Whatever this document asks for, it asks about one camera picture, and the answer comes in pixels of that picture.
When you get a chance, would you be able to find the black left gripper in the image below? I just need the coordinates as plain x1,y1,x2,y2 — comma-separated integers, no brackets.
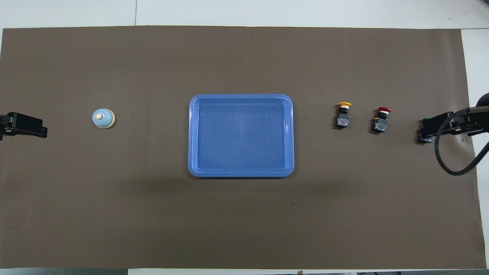
0,112,49,141

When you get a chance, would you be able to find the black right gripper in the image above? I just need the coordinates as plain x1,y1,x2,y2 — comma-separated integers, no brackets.
419,111,489,139

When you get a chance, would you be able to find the light blue service bell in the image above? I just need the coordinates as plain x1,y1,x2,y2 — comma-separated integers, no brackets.
92,108,116,129

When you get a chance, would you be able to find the blue plastic tray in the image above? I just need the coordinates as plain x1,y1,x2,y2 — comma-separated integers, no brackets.
188,94,295,178

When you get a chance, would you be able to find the brown table mat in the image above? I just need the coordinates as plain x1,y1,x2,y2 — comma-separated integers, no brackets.
0,25,487,270

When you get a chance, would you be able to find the yellow cap push button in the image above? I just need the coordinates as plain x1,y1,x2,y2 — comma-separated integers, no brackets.
335,102,352,128

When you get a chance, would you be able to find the red cap push button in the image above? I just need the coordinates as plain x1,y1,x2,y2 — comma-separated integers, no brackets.
371,107,392,134

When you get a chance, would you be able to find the green cap push button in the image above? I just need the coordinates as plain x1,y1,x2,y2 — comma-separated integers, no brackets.
416,118,433,144

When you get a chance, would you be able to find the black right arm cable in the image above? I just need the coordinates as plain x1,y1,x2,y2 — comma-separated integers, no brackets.
434,108,489,176

